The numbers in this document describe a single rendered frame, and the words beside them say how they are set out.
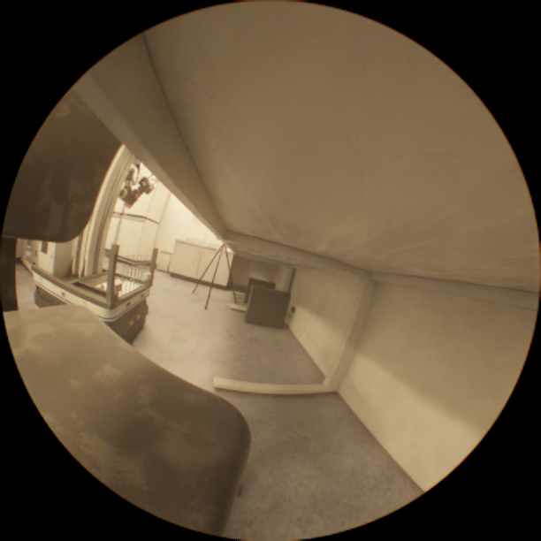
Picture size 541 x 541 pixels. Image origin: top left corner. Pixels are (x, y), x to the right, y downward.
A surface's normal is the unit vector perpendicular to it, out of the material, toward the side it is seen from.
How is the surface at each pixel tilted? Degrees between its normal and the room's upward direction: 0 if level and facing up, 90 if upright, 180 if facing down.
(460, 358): 90
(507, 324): 90
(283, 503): 0
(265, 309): 90
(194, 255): 90
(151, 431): 0
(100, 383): 0
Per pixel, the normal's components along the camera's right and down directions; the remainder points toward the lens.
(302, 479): 0.24, -0.97
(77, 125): 0.97, 0.24
